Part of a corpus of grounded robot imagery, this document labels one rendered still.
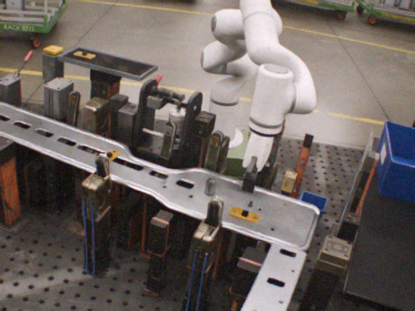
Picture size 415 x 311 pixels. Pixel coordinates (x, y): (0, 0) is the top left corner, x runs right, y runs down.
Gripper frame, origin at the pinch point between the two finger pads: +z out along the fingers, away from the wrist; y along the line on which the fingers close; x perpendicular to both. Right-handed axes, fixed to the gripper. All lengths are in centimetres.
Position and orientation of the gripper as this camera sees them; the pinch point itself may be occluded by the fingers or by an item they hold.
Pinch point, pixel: (253, 179)
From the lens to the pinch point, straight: 130.1
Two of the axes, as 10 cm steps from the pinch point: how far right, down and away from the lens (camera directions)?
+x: 9.2, 3.0, -2.5
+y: -3.6, 4.5, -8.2
